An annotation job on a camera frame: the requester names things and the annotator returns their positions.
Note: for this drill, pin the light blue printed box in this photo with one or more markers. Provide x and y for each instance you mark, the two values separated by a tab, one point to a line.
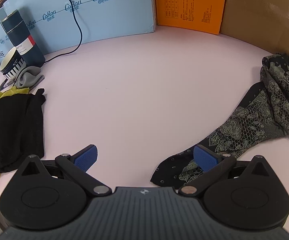
109	12

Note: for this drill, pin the black cylindrical canister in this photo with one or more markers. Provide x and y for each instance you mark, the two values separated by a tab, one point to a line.
24	45

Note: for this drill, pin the black floral lace garment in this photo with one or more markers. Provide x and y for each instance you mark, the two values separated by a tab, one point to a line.
247	120

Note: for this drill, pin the orange printed box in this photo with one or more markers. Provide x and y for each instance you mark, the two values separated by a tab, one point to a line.
189	5

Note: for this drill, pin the black pen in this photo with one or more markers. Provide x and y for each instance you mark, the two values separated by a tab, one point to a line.
3	85

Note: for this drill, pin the black cloth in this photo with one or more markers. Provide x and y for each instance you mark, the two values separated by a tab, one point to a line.
9	130

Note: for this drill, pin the grey cloth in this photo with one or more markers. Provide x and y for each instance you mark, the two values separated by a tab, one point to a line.
29	78

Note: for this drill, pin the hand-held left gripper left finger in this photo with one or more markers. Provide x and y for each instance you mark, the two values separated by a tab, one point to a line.
87	157

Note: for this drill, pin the piano key print cup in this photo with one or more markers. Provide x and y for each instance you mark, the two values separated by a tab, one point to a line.
13	67

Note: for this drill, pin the brown cardboard box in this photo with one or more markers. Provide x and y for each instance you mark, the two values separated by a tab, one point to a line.
259	12

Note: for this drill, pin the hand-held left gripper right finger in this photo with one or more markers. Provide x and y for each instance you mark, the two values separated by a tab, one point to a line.
204	158

